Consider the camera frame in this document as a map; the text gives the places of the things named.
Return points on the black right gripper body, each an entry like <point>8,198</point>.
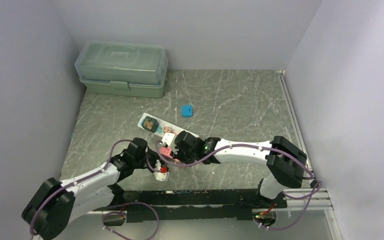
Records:
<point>187,157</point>

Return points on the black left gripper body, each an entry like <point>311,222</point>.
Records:
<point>152,156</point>

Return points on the pink triangular power strip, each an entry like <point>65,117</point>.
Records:
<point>168,153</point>

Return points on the white multicolour power strip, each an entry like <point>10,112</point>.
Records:
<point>182,134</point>

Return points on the small pink charger plug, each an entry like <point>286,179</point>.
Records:
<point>167,129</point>

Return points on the dark green cube socket adapter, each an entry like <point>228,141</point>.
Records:
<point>150,124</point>

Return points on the blue plug adapter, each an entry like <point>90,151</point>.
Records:
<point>187,111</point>

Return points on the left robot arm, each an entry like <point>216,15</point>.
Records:
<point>56,203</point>

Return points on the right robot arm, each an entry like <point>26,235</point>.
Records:
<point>285,161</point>

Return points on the green plastic storage box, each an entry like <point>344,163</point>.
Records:
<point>123,69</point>

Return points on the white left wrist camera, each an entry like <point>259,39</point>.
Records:
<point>161,172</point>

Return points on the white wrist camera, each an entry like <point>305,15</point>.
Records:
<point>161,172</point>
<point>168,141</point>

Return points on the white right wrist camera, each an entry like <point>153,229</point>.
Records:
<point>168,141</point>

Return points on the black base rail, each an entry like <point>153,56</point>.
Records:
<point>238,204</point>

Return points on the aluminium frame rail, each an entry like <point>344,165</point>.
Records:
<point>311,196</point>

